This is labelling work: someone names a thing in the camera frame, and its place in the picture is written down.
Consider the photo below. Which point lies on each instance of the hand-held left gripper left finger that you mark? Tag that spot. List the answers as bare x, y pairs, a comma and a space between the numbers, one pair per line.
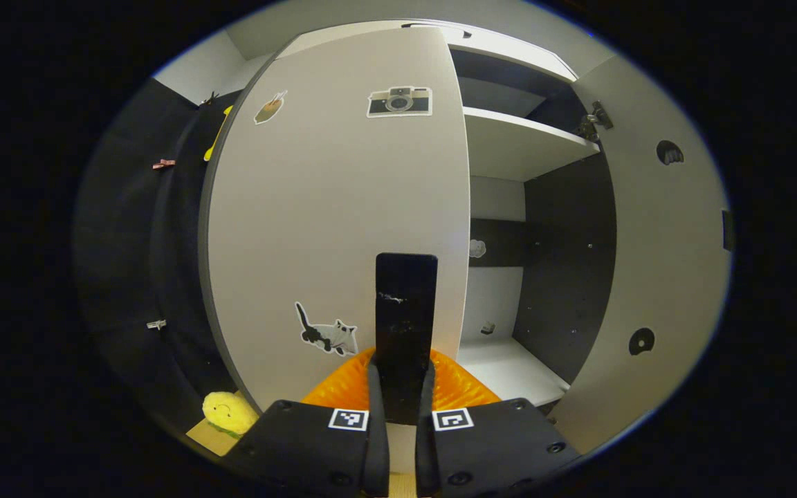
378, 449

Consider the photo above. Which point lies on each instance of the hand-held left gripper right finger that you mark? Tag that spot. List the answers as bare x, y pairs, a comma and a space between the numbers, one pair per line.
426, 449

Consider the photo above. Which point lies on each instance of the beige double-door shoe cabinet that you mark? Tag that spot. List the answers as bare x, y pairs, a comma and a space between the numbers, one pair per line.
564, 277

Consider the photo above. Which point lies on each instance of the camera sticker shoe cabinet door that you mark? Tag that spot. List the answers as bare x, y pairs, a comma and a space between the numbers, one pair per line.
329, 207

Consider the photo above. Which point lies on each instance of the black cat sticker cabinet door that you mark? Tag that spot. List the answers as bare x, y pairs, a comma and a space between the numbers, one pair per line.
661, 242

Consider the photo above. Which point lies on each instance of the white cabinet shelf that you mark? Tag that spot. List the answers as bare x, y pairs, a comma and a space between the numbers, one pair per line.
516, 145
502, 370

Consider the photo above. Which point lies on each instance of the metal door hinge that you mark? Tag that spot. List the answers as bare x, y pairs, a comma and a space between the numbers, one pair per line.
593, 121

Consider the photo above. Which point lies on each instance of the yellow plush toy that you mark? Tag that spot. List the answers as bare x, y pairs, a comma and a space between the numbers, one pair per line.
227, 411

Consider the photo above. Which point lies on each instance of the silver cloth clip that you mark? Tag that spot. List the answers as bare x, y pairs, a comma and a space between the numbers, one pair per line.
156, 324

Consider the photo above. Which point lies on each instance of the black backdrop cloth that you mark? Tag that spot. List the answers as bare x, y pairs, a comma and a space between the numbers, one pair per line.
129, 242

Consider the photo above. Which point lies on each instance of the red cloth clip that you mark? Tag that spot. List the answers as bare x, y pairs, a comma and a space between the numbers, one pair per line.
163, 164

